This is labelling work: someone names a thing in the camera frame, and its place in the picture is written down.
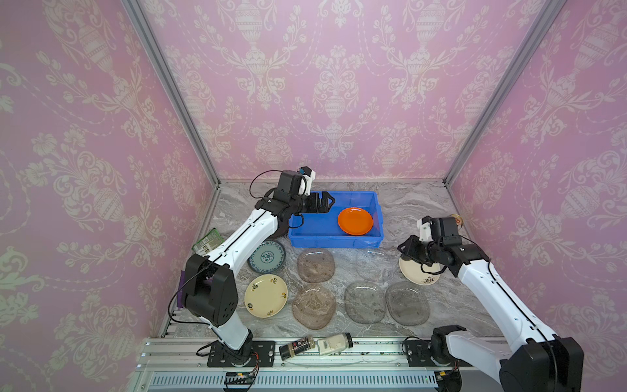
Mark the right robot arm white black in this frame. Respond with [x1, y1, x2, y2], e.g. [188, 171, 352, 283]
[398, 217, 585, 391]

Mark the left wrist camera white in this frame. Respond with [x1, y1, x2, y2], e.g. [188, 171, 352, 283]
[298, 167, 316, 196]

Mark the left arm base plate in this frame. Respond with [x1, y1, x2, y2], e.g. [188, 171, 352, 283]
[207, 340, 276, 368]

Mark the green drink can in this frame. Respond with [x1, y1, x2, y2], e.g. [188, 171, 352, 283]
[451, 214, 464, 227]

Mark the green snack packet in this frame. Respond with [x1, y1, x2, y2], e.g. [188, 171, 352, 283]
[192, 228, 225, 256]

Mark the white bottle black cap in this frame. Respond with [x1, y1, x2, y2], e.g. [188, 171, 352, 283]
[316, 333, 354, 356]

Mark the purple snack packet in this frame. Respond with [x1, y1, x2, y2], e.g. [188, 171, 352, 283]
[176, 270, 187, 309]

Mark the blue plastic bin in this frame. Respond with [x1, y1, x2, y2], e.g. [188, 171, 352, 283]
[287, 190, 385, 249]

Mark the dark spice grinder bottle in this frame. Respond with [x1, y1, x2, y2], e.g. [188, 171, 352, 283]
[279, 336, 316, 361]

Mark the teal patterned plate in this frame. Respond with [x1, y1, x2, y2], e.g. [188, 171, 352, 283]
[248, 240, 286, 274]

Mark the orange plate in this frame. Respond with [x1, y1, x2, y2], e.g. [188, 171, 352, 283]
[337, 207, 374, 236]

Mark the yellow floral plate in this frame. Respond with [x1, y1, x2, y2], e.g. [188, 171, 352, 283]
[244, 274, 289, 319]

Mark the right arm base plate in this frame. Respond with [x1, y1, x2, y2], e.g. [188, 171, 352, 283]
[401, 336, 471, 368]

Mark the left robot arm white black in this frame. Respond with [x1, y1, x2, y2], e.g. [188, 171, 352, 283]
[178, 167, 335, 366]

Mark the clear glass plate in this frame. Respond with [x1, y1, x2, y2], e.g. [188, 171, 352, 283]
[354, 249, 398, 283]

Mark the aluminium front rail frame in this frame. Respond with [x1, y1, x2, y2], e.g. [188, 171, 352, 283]
[126, 337, 502, 391]

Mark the cream plate with dark patch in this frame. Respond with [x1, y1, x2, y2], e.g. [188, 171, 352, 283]
[398, 258, 442, 286]

